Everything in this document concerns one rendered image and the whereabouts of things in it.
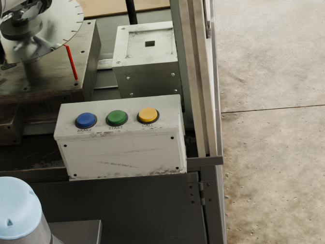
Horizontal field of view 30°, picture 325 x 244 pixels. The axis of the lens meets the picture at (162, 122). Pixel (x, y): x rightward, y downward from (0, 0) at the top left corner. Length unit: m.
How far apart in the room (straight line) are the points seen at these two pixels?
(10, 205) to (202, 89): 0.47
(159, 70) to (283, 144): 1.12
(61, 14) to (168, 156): 0.52
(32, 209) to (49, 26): 0.62
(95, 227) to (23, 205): 0.26
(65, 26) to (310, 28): 1.80
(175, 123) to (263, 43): 1.80
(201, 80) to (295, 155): 1.24
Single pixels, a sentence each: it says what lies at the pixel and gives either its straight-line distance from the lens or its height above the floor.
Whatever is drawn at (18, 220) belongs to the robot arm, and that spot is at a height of 0.96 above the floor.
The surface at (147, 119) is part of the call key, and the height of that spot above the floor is 0.91.
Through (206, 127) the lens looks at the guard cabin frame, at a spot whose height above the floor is 0.83.
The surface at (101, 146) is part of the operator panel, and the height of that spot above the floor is 0.85.
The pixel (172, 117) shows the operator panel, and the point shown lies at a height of 0.90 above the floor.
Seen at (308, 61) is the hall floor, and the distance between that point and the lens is 2.94.
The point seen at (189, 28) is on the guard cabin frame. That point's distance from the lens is 1.21.
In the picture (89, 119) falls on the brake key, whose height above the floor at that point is 0.91.
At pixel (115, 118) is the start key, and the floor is 0.91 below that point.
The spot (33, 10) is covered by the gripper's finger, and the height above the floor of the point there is 1.02.
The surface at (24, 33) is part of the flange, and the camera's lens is 1.60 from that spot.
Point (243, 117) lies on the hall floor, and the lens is 2.64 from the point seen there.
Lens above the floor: 1.77
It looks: 42 degrees down
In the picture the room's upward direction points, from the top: 10 degrees counter-clockwise
